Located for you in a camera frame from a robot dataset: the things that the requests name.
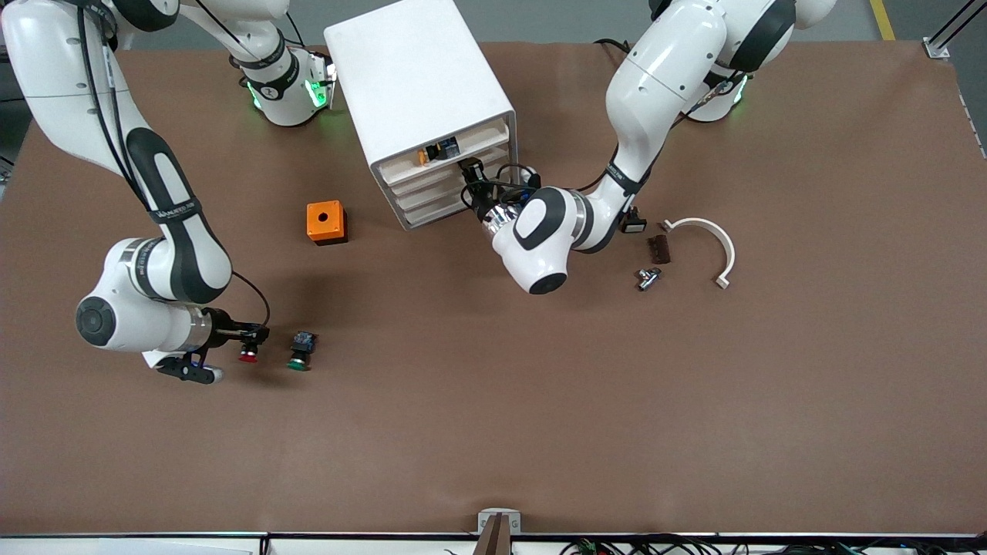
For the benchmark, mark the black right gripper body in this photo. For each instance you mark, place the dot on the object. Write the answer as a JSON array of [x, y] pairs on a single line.
[[222, 324]]

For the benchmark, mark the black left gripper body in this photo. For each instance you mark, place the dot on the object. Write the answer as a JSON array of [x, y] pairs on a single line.
[[482, 202]]

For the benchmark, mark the red push button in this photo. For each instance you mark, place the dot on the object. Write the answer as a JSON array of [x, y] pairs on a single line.
[[248, 355]]

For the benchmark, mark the white plastic drawer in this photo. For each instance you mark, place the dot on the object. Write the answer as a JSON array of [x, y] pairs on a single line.
[[486, 139], [420, 202], [428, 216], [416, 187]]

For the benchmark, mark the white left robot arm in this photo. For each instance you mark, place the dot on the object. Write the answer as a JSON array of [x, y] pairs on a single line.
[[655, 69]]

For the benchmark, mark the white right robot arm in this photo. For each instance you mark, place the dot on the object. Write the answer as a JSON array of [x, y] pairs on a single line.
[[170, 254]]

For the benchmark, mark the green push button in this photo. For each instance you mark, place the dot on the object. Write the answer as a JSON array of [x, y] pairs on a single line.
[[301, 351]]

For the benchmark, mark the white drawer cabinet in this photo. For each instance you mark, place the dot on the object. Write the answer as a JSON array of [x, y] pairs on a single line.
[[409, 77]]

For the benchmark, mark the orange box with hole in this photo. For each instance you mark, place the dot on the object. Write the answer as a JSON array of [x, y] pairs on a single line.
[[324, 220]]

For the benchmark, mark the brown terminal block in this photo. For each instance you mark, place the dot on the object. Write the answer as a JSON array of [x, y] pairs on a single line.
[[661, 250]]

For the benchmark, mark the black and blue switch block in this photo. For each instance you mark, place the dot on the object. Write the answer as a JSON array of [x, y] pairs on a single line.
[[446, 149]]

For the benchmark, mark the black switch with white face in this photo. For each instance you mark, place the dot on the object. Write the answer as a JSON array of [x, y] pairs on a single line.
[[636, 225]]

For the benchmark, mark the silver key switch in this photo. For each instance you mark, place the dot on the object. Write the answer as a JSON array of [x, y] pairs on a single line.
[[648, 279]]

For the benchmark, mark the white curved bracket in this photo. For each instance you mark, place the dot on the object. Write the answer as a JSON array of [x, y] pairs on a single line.
[[721, 243]]

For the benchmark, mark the grey metal bracket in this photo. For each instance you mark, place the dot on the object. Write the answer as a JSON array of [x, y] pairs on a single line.
[[513, 524]]

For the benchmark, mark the aluminium frame profile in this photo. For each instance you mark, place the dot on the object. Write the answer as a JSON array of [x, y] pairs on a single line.
[[937, 48]]

